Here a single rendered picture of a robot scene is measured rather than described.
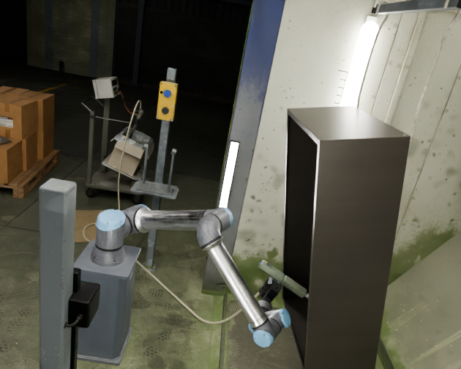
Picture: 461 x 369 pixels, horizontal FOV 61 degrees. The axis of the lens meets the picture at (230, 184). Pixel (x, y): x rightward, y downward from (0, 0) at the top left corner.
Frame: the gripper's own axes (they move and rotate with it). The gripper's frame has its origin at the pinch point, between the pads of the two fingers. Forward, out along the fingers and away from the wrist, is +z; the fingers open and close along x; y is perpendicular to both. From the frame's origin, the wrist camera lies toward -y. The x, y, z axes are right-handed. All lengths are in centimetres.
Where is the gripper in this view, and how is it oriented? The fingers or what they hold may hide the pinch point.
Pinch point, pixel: (275, 277)
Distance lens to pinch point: 231.4
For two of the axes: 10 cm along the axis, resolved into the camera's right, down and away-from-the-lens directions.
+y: -4.5, 6.4, 6.3
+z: 3.3, -5.3, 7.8
